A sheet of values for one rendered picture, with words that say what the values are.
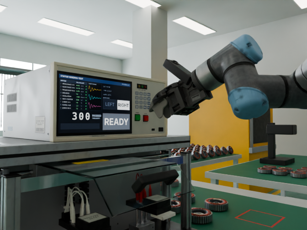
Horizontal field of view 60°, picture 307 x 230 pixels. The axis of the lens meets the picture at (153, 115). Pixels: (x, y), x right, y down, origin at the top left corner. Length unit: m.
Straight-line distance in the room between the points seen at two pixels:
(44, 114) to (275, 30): 5.86
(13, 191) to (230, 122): 3.92
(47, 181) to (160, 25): 4.69
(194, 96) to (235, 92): 0.15
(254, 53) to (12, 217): 0.63
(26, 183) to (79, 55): 7.70
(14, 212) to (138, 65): 4.53
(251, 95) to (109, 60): 8.41
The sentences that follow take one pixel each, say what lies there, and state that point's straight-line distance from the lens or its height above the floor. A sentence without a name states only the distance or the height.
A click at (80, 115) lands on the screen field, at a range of 0.75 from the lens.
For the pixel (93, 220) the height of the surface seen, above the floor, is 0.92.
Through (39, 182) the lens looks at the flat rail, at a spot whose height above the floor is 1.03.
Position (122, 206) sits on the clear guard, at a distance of 0.50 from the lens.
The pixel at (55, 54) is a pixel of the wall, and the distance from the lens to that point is 7.92.
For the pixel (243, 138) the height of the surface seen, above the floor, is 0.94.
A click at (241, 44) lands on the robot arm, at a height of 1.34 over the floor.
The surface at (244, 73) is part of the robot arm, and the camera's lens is 0.61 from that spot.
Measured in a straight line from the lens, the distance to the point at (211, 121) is 4.52.
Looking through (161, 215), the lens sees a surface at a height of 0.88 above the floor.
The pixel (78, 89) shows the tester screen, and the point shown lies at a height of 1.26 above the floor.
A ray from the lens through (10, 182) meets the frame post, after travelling 0.64.
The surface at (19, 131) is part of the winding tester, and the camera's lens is 0.93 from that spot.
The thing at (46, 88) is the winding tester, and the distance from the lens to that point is 0.76.
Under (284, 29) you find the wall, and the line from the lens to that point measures 6.28.
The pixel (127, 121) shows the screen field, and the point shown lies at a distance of 0.85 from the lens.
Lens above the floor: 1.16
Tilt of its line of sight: 2 degrees up
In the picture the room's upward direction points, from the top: straight up
